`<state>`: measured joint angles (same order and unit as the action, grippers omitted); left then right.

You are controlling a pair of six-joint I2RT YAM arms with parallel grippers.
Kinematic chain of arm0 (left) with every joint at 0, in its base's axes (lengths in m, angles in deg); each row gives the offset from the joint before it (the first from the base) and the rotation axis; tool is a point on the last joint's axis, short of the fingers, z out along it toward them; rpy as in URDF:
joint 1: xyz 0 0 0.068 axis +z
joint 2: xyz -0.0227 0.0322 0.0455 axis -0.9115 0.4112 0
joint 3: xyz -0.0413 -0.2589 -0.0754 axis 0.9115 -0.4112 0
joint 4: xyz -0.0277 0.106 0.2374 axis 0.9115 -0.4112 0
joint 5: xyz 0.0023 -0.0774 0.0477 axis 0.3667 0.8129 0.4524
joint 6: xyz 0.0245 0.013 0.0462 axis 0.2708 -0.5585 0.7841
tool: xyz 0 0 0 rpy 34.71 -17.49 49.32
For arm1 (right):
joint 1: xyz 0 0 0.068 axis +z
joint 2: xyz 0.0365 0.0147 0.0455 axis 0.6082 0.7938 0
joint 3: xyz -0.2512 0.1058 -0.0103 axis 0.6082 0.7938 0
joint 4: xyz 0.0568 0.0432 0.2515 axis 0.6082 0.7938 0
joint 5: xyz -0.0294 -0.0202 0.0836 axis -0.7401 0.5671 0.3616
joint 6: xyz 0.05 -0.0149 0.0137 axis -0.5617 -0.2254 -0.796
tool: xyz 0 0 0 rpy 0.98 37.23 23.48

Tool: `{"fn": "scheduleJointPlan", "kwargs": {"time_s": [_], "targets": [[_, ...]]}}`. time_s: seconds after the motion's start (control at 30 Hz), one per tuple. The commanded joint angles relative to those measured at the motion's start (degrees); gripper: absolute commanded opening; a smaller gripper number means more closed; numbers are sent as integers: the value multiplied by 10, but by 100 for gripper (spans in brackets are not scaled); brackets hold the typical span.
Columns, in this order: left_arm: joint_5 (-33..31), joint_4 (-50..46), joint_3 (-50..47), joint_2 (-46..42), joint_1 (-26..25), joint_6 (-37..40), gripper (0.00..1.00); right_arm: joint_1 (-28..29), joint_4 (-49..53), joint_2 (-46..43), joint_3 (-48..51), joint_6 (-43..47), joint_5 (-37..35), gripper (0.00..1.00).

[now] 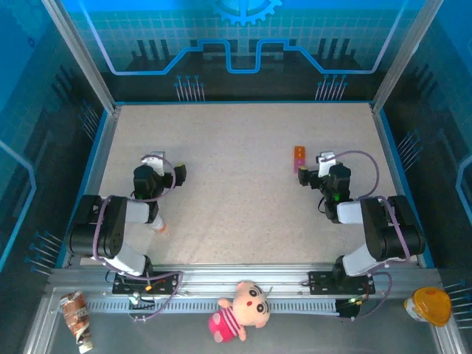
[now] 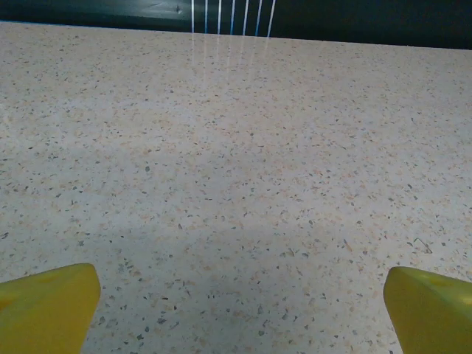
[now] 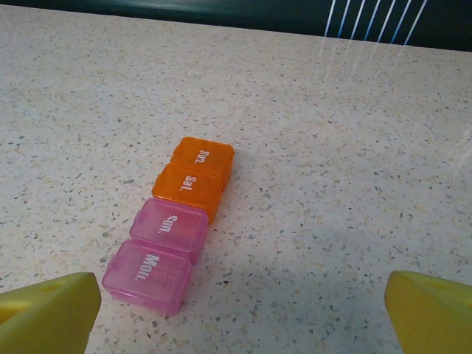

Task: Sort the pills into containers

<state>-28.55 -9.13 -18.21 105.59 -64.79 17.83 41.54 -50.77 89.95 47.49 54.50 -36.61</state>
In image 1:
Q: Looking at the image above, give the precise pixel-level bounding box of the pink striped plush doll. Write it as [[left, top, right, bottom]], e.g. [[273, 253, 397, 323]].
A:
[[208, 280, 272, 344]]

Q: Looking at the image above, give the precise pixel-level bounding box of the crumpled brown drink pouch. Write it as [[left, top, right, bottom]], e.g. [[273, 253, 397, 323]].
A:
[[60, 290, 94, 354]]

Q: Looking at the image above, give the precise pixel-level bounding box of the yellow lidded toy cup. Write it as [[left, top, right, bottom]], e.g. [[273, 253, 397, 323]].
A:
[[403, 286, 453, 327]]

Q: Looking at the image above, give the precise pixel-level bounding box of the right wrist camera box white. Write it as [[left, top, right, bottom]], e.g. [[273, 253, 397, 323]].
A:
[[315, 150, 336, 178]]

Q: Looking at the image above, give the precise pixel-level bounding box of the purple camera cable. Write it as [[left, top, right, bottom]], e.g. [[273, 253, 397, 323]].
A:
[[91, 153, 184, 324], [319, 150, 411, 322]]

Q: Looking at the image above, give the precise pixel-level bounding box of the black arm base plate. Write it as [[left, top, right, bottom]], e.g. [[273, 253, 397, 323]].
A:
[[112, 271, 180, 295], [308, 271, 376, 295]]

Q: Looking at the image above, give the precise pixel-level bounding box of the aluminium mounting rail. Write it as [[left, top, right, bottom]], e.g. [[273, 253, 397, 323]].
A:
[[46, 262, 442, 300]]

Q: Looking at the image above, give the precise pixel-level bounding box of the grey slotted cable duct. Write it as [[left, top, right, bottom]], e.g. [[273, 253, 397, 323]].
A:
[[86, 297, 339, 315]]

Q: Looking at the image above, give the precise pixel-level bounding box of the aluminium frame post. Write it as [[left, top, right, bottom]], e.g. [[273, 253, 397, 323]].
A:
[[42, 0, 122, 113], [370, 0, 443, 113]]

